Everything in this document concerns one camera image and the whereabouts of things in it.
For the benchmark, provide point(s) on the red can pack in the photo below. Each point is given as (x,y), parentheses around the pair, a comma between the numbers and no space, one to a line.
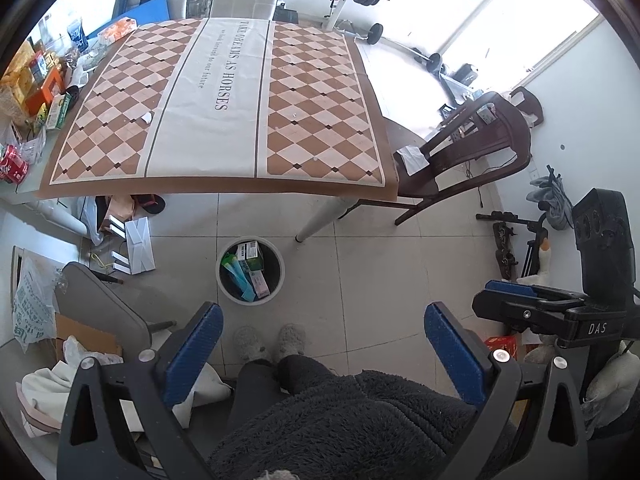
(11,164)

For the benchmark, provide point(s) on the blue board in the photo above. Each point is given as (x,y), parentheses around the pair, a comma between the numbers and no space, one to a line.
(150,15)

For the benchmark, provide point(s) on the person's left leg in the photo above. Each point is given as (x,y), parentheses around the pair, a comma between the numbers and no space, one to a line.
(255,395)

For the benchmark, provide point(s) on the brown paper bag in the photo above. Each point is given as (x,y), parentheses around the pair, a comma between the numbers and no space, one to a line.
(120,210)

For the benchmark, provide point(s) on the white paper sheet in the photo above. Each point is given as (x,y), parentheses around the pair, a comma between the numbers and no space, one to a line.
(412,157)

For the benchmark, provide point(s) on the person's left fuzzy slipper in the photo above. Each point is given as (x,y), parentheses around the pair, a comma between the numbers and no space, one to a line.
(252,342)

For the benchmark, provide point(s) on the orange box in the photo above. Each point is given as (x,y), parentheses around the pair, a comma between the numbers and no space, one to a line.
(502,345)

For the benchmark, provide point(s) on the checkered tablecloth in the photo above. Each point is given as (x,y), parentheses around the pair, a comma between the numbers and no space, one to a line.
(215,110)

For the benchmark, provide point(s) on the yellow box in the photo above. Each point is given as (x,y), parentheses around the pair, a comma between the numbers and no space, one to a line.
(17,77)

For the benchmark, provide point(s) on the beige panel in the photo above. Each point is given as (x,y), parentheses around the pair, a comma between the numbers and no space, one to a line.
(20,260)

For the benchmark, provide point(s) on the dark fuzzy robe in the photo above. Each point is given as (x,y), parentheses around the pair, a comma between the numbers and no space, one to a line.
(360,425)

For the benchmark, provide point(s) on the brown cardboard box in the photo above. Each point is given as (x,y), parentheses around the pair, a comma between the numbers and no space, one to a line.
(85,335)

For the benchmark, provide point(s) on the white goose plush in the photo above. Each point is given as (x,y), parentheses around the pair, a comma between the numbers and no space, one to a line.
(540,262)

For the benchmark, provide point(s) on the green and white box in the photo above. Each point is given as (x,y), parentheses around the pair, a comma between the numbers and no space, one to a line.
(250,252)

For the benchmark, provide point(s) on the person's fuzzy slipper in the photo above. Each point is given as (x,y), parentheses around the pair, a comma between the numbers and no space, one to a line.
(292,337)
(252,342)

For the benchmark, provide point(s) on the carved wooden board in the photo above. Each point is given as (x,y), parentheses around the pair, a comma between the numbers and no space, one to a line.
(502,250)

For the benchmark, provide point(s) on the barbell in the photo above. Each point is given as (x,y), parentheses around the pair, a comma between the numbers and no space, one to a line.
(375,32)

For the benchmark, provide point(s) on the white cloth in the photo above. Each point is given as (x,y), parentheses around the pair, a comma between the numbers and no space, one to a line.
(50,385)

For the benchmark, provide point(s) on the green printed plastic bag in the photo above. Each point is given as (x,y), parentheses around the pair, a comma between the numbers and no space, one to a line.
(32,305)

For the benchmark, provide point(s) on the black tripod stand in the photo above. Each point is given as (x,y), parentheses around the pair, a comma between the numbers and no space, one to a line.
(510,218)

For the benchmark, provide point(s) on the white-legged dining table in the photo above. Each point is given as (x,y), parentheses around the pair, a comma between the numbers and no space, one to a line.
(325,215)

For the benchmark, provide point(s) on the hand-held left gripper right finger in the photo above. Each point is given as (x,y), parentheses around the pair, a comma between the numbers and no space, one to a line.
(452,355)

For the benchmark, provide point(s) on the black and red flip-flop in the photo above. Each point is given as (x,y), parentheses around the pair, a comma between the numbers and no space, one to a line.
(150,205)

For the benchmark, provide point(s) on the pink and white box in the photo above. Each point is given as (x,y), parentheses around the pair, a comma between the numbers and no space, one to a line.
(260,285)

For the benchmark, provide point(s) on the white round trash bin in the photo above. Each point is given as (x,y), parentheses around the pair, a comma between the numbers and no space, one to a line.
(222,287)

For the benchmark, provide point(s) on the white plastic bag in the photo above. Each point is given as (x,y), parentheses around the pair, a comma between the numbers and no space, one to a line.
(87,212)

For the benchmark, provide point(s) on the green carton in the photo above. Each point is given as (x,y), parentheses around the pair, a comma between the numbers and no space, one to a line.
(60,110)

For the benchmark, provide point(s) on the blue snack bag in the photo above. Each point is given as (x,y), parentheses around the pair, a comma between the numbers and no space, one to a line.
(75,30)

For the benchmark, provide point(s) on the person's right fuzzy slipper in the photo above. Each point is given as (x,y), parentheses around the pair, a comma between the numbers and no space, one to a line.
(292,337)

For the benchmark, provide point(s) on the window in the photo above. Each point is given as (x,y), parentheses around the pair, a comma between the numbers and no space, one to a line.
(500,20)

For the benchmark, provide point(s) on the orange carton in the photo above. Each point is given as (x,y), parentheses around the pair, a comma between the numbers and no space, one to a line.
(47,90)

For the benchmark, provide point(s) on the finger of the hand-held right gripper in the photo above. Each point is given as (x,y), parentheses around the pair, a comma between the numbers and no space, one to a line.
(520,316)
(507,288)

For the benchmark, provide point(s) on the orange tissue pack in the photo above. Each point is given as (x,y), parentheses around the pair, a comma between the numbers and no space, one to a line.
(117,27)

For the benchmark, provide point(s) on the dark wooden chair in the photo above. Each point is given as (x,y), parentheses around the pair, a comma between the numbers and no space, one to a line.
(490,130)

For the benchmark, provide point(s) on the cluttered desk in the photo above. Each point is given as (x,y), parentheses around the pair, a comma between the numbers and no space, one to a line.
(465,92)

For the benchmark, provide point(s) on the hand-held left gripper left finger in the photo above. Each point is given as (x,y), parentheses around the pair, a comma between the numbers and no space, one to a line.
(197,355)

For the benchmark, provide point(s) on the grey chair with black legs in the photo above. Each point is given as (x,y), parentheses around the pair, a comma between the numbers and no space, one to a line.
(100,305)

